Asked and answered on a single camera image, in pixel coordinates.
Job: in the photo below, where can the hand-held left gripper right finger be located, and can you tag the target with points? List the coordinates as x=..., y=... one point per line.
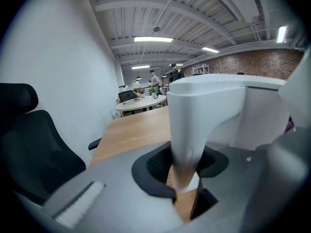
x=255, y=190

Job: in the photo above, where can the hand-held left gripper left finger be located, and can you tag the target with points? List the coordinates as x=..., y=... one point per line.
x=116, y=188

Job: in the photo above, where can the white cloth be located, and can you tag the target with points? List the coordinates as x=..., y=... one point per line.
x=297, y=98

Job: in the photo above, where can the black chair armrest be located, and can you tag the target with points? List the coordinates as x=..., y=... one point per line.
x=94, y=144

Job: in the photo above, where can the purple object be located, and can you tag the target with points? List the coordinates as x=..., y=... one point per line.
x=290, y=126

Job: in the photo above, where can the round white table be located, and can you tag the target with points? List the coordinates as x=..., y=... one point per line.
x=141, y=104

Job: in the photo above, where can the black office chair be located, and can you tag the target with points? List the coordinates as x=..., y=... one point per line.
x=31, y=149

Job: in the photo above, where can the white desk lamp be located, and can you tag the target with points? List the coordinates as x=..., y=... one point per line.
x=134, y=86

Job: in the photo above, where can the small green potted plant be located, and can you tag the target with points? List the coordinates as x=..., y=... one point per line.
x=153, y=90

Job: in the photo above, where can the long ceiling light panel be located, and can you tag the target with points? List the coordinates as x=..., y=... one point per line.
x=281, y=34
x=210, y=49
x=140, y=67
x=153, y=39

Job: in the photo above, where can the white metal shelf rack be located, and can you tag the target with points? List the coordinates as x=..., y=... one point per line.
x=201, y=69

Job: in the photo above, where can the round ceiling smoke detector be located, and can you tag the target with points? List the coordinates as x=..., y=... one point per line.
x=156, y=29

